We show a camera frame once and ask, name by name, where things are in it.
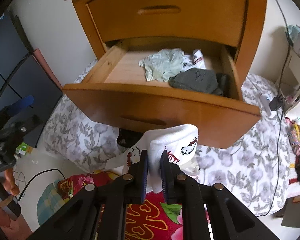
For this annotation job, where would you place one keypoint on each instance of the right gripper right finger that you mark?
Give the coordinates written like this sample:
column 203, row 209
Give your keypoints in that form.
column 209, row 212

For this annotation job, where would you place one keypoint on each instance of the white Hello Kitty sock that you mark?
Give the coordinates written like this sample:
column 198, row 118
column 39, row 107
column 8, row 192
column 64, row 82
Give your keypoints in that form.
column 196, row 60

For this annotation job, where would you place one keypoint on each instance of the pale green lace underwear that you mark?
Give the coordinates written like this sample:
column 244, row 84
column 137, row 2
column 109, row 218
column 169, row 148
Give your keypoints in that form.
column 162, row 65

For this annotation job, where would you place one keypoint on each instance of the black power adapter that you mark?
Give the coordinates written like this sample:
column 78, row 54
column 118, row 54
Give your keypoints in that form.
column 276, row 103

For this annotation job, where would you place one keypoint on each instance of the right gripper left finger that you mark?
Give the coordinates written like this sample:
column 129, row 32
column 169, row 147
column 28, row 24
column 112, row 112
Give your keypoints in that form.
column 98, row 212

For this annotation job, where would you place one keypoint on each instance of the white garment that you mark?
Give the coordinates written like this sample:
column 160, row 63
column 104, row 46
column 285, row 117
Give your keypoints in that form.
column 119, row 164

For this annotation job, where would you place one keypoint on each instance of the cream sheer stocking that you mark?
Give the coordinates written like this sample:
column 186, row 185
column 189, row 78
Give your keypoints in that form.
column 191, row 168

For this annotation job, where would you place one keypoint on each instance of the white power strip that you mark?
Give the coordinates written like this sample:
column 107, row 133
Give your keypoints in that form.
column 265, row 100

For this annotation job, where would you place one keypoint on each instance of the person left hand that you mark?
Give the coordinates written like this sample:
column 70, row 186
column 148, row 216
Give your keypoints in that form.
column 8, row 188

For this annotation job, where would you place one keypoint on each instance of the red floral blanket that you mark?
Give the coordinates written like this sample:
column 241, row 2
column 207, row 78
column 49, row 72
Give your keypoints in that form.
column 154, row 219

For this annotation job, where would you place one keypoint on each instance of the dark blue cabinet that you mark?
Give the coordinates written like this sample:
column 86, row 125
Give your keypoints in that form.
column 22, row 75

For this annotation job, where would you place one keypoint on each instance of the colourful clutter pile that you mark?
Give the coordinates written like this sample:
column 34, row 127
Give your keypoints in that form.
column 294, row 140

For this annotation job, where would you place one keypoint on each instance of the grey printed garment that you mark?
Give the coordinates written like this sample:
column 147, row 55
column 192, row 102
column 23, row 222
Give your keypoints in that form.
column 202, row 80

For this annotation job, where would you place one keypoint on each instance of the wooden nightstand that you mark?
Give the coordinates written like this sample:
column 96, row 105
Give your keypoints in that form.
column 254, row 16

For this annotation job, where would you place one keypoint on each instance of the white patterned sock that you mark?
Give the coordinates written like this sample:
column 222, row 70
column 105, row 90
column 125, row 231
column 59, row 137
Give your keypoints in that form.
column 179, row 143

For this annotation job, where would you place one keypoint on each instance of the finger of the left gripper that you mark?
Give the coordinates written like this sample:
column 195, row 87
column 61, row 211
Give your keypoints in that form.
column 10, row 111
column 20, row 129

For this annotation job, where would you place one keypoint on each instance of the white lattice shelf rack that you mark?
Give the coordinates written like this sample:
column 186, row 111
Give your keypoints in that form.
column 289, row 80

